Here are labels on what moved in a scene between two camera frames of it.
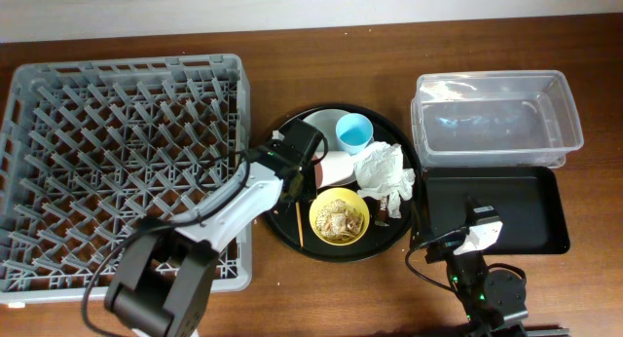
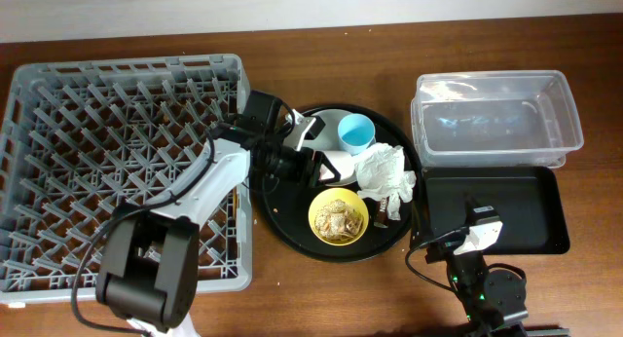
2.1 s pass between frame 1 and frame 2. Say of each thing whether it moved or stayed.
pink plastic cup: moved
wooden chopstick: moved
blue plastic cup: stayed
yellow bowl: stayed
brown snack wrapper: stayed
